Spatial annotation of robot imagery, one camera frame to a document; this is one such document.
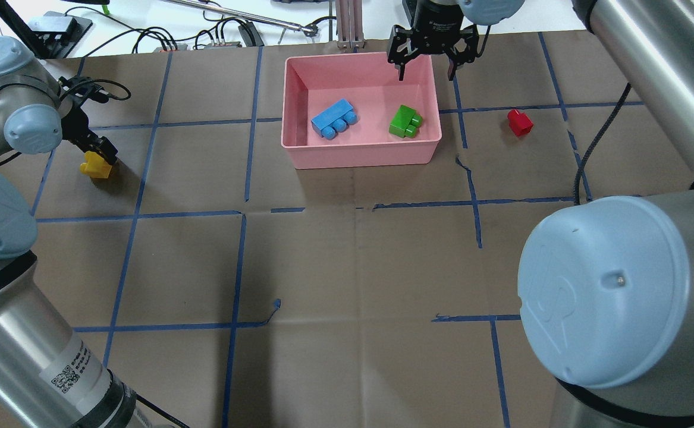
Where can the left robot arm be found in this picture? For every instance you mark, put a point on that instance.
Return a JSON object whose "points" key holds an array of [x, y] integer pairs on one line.
{"points": [[49, 376]]}

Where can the green toy block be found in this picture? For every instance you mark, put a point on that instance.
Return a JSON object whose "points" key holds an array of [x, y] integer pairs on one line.
{"points": [[406, 122]]}

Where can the blue toy block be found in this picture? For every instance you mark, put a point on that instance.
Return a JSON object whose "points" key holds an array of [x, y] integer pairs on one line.
{"points": [[334, 120]]}

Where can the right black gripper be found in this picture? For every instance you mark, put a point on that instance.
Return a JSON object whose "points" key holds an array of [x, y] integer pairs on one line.
{"points": [[439, 22]]}

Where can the aluminium frame post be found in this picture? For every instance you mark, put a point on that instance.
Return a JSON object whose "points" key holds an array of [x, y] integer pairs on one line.
{"points": [[349, 16]]}

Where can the yellow toy block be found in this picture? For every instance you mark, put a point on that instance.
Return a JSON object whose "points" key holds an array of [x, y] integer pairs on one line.
{"points": [[95, 166]]}

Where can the red toy block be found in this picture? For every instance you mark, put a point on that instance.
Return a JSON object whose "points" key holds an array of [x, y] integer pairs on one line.
{"points": [[519, 123]]}

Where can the pink plastic box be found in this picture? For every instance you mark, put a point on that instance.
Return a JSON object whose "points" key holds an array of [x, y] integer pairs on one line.
{"points": [[370, 83]]}

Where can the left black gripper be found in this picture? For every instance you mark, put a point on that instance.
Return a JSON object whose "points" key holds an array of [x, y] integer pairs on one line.
{"points": [[77, 126]]}

